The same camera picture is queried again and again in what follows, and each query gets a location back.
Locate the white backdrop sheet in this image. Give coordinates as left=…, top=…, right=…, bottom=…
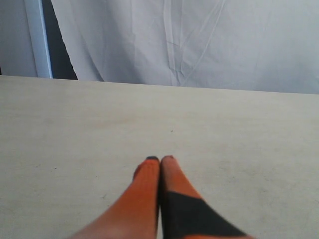
left=52, top=0, right=319, bottom=94

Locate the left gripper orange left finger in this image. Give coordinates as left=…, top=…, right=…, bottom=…
left=72, top=156, right=160, bottom=239

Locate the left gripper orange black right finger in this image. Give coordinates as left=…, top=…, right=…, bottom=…
left=160, top=156, right=252, bottom=239

